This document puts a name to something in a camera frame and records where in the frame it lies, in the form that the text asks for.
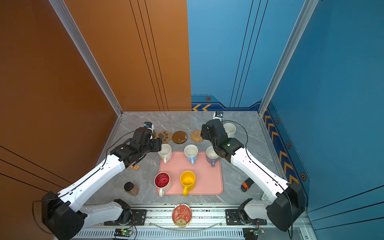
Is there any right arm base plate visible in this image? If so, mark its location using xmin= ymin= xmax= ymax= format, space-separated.
xmin=225 ymin=209 xmax=267 ymax=226

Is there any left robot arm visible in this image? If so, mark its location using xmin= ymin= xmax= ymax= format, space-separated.
xmin=42 ymin=122 xmax=162 ymax=240

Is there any red mug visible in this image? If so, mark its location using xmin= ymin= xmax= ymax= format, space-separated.
xmin=154 ymin=172 xmax=172 ymax=197

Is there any right circuit board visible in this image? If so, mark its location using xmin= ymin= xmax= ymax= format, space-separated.
xmin=243 ymin=228 xmax=265 ymax=240

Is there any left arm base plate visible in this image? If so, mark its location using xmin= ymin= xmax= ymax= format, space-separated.
xmin=104 ymin=209 xmax=147 ymax=226

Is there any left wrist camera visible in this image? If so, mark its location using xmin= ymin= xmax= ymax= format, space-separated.
xmin=144 ymin=122 xmax=154 ymax=131

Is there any aluminium front rail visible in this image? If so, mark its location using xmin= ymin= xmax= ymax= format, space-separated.
xmin=73 ymin=204 xmax=316 ymax=240

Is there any glossy dark brown coaster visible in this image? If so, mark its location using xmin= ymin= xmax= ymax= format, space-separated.
xmin=172 ymin=131 xmax=188 ymax=145

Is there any brown spice jar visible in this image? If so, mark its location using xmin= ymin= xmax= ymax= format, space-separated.
xmin=124 ymin=182 xmax=140 ymax=196

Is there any paw print cork coaster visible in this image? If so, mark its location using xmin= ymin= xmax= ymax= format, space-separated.
xmin=156 ymin=130 xmax=173 ymax=144

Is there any pink tray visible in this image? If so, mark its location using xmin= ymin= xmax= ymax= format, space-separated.
xmin=159 ymin=152 xmax=224 ymax=196

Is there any light blue mug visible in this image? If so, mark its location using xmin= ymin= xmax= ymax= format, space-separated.
xmin=184 ymin=145 xmax=199 ymax=165

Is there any white mug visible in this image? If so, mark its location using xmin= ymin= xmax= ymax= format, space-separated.
xmin=223 ymin=123 xmax=237 ymax=138

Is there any black orange utility knife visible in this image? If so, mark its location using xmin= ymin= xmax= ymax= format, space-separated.
xmin=241 ymin=178 xmax=254 ymax=192

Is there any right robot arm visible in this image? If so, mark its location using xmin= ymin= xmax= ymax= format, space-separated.
xmin=201 ymin=119 xmax=305 ymax=232

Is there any cream mug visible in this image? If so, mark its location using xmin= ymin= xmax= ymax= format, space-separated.
xmin=158 ymin=144 xmax=173 ymax=164

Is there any left green circuit board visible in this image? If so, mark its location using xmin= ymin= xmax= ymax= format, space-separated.
xmin=114 ymin=228 xmax=134 ymax=239

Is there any purple mug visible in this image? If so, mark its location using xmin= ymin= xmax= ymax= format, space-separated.
xmin=206 ymin=146 xmax=220 ymax=168

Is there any yellow mug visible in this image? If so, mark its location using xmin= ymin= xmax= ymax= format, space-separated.
xmin=180 ymin=171 xmax=196 ymax=196

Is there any woven rattan coaster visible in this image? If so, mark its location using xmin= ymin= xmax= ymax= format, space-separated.
xmin=190 ymin=130 xmax=203 ymax=143

